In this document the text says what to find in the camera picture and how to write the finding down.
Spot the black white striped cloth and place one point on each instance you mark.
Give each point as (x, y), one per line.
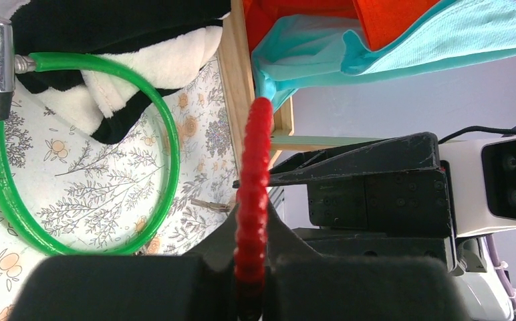
(166, 42)

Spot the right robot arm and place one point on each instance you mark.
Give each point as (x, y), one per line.
(479, 274)

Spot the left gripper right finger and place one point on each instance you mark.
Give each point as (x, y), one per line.
(303, 284)

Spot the wooden clothes rack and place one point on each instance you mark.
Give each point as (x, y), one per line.
(299, 51)

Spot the orange t-shirt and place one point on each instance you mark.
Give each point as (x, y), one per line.
(382, 21)

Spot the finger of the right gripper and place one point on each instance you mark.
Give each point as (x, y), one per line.
(415, 152)

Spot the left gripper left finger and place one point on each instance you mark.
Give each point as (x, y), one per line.
(150, 287)

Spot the red cable lock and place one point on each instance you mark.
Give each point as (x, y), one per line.
(252, 213)

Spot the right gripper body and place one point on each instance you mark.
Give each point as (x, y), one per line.
(386, 215)

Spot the cable lock keys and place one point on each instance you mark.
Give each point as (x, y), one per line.
(216, 207)

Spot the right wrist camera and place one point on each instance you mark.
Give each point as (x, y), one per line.
(482, 184)

